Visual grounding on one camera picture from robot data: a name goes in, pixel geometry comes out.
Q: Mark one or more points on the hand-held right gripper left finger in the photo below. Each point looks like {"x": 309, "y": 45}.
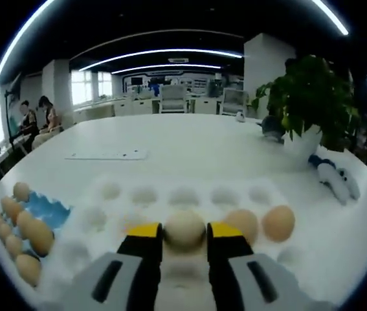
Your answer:
{"x": 144, "y": 246}

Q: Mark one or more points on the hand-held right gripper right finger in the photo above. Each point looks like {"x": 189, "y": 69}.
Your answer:
{"x": 225, "y": 249}

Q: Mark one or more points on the single brown egg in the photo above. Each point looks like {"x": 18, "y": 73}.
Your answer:
{"x": 243, "y": 220}
{"x": 184, "y": 230}
{"x": 278, "y": 223}

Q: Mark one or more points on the blue egg tray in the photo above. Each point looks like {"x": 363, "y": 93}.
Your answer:
{"x": 50, "y": 210}

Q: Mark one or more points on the group of brown eggs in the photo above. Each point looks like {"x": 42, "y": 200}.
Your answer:
{"x": 34, "y": 233}

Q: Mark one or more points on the white foam egg tray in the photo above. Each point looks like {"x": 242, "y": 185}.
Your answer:
{"x": 160, "y": 209}

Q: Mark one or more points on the white paper strip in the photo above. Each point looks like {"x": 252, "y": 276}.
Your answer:
{"x": 105, "y": 154}

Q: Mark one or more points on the white table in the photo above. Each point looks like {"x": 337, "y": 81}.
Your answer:
{"x": 186, "y": 139}

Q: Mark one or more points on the blue and white plush toy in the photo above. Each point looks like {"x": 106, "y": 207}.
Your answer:
{"x": 332, "y": 181}

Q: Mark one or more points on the grey plush toy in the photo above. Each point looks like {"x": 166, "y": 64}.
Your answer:
{"x": 270, "y": 126}

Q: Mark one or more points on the small white object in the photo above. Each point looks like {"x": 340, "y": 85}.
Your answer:
{"x": 240, "y": 116}

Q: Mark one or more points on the row of white cabinets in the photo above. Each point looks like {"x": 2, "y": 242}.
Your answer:
{"x": 121, "y": 107}

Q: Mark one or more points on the white office chair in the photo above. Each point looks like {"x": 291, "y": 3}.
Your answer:
{"x": 173, "y": 97}
{"x": 234, "y": 100}

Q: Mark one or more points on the green plant in white pot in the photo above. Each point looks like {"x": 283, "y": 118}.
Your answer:
{"x": 309, "y": 94}

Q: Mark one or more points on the ceiling light strip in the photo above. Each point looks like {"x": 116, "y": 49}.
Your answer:
{"x": 332, "y": 16}
{"x": 8, "y": 52}
{"x": 170, "y": 65}
{"x": 170, "y": 50}

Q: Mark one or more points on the ceiling air conditioner unit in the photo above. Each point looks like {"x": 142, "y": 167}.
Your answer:
{"x": 178, "y": 60}

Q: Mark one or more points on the black metal stand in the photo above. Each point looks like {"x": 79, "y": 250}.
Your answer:
{"x": 8, "y": 113}

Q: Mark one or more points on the blue-lit wall display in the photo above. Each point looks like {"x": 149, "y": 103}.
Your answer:
{"x": 196, "y": 84}

